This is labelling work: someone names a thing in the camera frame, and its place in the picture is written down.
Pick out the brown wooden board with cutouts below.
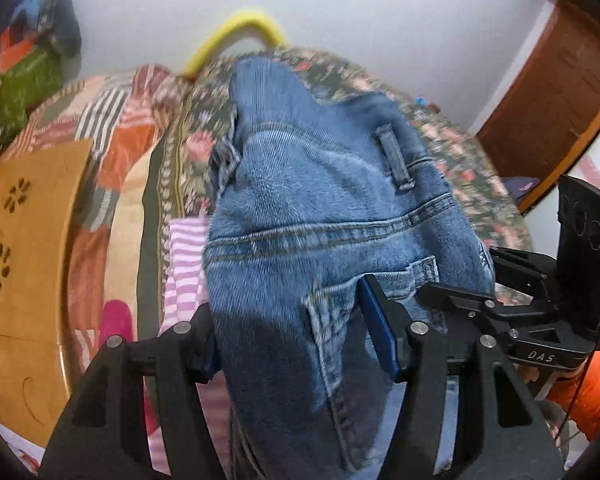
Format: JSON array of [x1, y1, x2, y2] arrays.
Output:
[[0, 137, 95, 451]]

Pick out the patchwork striped quilt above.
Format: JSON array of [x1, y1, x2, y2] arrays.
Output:
[[5, 62, 191, 376]]

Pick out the green floral bedspread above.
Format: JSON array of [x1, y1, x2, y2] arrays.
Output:
[[137, 46, 533, 331]]

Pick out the blue denim pants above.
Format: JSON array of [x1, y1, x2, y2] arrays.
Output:
[[200, 55, 498, 480]]

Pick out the person's right forearm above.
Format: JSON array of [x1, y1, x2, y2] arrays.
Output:
[[547, 350, 600, 443]]

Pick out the green printed bag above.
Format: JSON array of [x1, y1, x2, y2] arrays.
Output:
[[0, 47, 66, 156]]

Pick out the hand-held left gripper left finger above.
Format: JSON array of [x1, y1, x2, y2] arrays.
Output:
[[38, 304, 222, 480]]

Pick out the pile of colourful clothes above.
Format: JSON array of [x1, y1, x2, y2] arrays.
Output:
[[0, 0, 83, 91]]

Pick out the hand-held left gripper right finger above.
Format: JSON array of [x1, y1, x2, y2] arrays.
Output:
[[357, 274, 566, 480]]

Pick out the purple cloth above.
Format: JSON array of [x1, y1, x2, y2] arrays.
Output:
[[505, 175, 542, 202]]

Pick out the brown wooden door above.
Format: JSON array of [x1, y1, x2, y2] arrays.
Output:
[[475, 0, 600, 216]]

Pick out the bright pink cloth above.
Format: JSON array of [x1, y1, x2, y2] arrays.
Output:
[[100, 299, 160, 436]]

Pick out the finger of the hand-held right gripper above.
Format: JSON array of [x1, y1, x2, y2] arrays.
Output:
[[415, 281, 518, 343], [486, 246, 560, 311]]

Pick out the pink white striped cloth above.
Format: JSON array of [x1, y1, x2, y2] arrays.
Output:
[[147, 215, 236, 480]]

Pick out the yellow hoop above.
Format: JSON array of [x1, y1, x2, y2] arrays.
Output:
[[182, 7, 288, 77]]

